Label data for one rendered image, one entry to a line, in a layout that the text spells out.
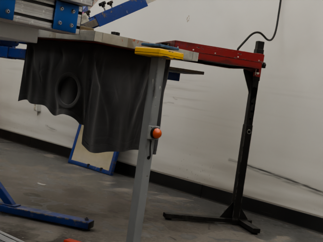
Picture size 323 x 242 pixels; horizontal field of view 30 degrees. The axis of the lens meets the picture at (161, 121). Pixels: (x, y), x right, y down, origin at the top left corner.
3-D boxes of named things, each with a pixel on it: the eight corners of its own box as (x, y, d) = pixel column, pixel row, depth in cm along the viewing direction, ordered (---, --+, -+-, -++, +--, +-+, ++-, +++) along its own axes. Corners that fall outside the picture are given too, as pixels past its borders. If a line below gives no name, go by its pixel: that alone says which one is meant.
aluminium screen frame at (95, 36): (197, 61, 262) (199, 53, 262) (93, 41, 220) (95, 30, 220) (85, 51, 317) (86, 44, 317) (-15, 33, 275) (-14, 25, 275)
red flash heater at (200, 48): (238, 71, 411) (241, 54, 410) (267, 72, 367) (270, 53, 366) (152, 58, 394) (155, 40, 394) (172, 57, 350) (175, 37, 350)
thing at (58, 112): (95, 127, 240) (106, 46, 239) (78, 126, 234) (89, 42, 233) (31, 112, 272) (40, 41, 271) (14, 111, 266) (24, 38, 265)
